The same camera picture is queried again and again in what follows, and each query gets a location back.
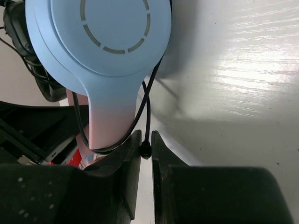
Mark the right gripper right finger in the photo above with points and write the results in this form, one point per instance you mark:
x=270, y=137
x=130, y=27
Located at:
x=169, y=178

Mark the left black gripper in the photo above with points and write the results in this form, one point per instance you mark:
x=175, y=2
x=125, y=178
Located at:
x=41, y=134

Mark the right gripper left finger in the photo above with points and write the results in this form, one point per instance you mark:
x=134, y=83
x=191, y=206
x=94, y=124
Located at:
x=117, y=181

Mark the black headphones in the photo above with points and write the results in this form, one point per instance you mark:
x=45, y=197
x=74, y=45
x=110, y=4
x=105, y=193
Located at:
x=14, y=24

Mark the red headphones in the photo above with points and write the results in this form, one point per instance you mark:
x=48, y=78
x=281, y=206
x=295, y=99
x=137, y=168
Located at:
x=73, y=159

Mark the pink blue cat-ear headphones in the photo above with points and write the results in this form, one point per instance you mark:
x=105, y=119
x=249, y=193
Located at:
x=102, y=50

